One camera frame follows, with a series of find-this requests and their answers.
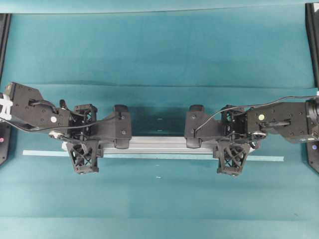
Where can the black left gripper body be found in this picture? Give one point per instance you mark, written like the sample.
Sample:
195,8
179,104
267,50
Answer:
82,150

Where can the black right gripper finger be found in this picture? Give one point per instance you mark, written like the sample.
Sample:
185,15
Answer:
193,143
195,117

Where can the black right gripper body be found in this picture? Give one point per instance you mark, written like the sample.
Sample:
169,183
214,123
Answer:
234,147

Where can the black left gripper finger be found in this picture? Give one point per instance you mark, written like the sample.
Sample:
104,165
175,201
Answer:
116,125
121,143

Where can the silver aluminium extrusion rail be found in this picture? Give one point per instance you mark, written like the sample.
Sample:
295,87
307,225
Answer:
160,145

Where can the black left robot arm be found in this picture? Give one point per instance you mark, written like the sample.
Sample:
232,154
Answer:
24,107

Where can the light teal tape strip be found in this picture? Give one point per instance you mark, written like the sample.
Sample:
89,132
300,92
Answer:
153,156

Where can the teal table mat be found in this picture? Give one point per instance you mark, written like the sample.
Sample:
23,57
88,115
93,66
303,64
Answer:
158,64

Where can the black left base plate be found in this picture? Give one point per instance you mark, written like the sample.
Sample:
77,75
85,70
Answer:
5,129

